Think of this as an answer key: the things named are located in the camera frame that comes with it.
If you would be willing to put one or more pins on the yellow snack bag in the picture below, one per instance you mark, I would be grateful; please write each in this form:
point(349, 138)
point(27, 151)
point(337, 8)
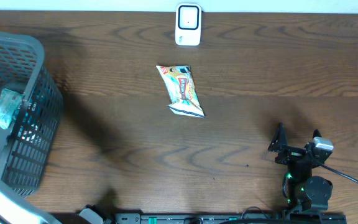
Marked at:
point(179, 82)

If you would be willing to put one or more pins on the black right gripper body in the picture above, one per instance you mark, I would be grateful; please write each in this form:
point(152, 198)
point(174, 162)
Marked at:
point(291, 155)

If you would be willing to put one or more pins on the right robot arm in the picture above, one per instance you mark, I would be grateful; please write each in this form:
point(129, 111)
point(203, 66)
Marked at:
point(307, 193)

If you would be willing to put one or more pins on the white barcode scanner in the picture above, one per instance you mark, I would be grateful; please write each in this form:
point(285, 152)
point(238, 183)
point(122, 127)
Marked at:
point(188, 24)

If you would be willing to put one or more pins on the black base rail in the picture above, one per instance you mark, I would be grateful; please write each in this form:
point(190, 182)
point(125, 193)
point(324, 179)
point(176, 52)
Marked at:
point(136, 218)

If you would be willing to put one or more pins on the light teal tissue packet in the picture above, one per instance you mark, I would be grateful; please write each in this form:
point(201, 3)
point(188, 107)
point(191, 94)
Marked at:
point(10, 101)

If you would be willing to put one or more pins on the grey plastic mesh basket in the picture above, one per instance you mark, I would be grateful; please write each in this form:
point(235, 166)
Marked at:
point(26, 143)

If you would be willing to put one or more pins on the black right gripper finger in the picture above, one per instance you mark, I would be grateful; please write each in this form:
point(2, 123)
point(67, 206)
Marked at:
point(279, 141)
point(316, 133)

